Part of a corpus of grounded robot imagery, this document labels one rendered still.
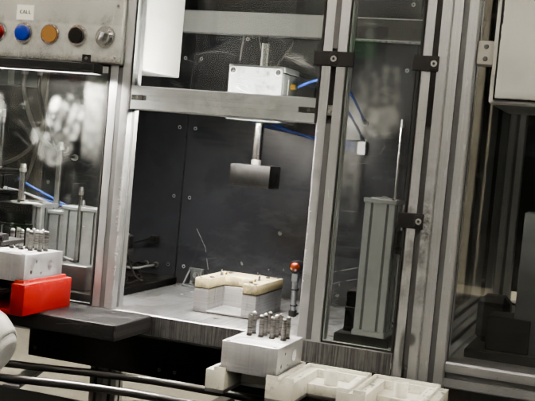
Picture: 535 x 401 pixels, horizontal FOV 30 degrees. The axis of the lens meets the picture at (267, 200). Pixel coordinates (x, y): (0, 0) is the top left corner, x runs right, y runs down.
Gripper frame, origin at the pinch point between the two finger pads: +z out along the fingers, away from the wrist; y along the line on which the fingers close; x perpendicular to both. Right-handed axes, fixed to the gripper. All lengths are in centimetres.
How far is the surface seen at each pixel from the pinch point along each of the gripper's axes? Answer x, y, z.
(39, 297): -6.5, -5.1, 1.5
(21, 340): 218, -112, 338
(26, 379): -11.7, -17.0, -8.4
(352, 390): -66, -9, -3
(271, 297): -38, -4, 35
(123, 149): -12.3, 22.3, 16.3
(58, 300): -6.5, -6.4, 7.9
